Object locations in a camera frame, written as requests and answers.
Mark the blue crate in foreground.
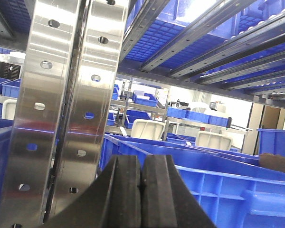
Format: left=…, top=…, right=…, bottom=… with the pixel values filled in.
left=100, top=134, right=285, bottom=228

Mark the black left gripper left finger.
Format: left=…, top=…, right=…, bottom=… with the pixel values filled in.
left=42, top=155, right=141, bottom=228

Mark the overhead roller track shelf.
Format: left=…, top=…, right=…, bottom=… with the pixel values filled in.
left=118, top=0, right=285, bottom=108

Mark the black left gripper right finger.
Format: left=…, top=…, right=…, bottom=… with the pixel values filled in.
left=142, top=155, right=215, bottom=228

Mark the perforated steel shelf upright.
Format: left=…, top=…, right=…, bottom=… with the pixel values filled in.
left=0, top=0, right=129, bottom=228

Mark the blue bin at right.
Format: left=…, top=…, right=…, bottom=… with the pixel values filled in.
left=257, top=129, right=285, bottom=157

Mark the brown cardboard piece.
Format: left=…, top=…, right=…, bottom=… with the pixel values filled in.
left=259, top=153, right=285, bottom=173

